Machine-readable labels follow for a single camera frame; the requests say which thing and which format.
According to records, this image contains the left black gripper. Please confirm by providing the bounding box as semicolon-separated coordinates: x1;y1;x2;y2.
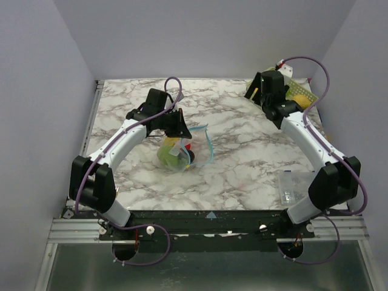
158;108;192;139

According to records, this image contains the yellow red mango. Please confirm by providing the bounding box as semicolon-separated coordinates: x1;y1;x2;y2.
164;137;180;147

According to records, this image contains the clear zip top bag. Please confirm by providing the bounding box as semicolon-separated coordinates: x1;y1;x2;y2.
159;124;213;172

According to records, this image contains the green white cabbage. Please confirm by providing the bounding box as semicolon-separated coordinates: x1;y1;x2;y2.
156;145;179;167

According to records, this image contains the beige pear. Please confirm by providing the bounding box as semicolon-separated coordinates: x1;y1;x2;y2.
292;94;312;110

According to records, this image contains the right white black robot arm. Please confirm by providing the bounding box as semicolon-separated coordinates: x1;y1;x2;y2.
245;70;361;238

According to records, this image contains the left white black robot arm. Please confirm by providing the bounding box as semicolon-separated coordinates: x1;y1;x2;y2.
69;89;192;239

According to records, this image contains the yellow lemon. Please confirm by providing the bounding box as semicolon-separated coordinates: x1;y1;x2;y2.
252;88;258;98

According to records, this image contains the green plastic basket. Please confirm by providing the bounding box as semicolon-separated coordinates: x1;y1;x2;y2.
246;78;318;104

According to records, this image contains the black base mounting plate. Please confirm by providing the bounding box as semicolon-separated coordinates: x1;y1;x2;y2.
60;206;316;253

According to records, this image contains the clear plastic box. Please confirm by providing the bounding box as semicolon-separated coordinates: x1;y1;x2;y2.
278;170;315;206

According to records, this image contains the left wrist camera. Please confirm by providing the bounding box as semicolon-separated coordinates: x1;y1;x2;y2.
165;90;185;112

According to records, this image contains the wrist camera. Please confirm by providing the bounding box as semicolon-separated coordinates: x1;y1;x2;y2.
165;90;185;112
275;59;293;83

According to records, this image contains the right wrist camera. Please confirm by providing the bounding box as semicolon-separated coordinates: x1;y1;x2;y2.
275;59;293;83

